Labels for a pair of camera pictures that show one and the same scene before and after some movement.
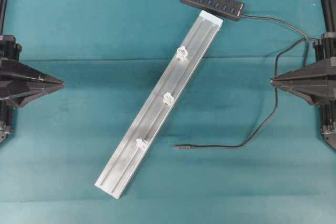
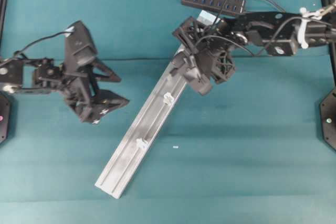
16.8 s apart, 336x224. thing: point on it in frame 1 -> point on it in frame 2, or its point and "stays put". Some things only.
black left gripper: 21,94 -> 75,84
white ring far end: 141,144 stays put
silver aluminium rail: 129,155 stays put
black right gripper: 323,71 -> 211,47
